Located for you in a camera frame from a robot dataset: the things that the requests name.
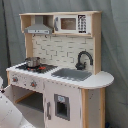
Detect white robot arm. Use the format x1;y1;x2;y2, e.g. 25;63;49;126
0;77;36;128

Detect wooden toy kitchen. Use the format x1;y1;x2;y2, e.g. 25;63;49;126
6;11;114;128

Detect grey toy sink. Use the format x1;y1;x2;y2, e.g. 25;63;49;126
52;68;92;81

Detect black toy faucet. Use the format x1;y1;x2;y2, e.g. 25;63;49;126
75;51;93;70

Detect black toy stovetop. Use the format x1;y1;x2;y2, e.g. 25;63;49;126
18;64;55;73

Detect silver toy pot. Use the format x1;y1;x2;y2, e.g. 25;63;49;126
25;57;40;67

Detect right red stove knob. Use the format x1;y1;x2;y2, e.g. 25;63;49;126
31;81;37;87

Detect red stove knob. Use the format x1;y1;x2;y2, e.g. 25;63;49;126
31;81;37;87
12;77;18;82

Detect white cabinet door with dispenser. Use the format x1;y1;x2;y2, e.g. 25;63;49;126
44;82;82;128

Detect white toy microwave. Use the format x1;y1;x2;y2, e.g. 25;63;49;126
54;14;91;34

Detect grey range hood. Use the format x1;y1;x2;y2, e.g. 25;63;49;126
24;15;52;34

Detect left red stove knob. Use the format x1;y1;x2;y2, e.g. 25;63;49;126
12;77;18;82

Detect grey backdrop curtain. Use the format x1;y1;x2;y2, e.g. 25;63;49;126
0;0;128;128

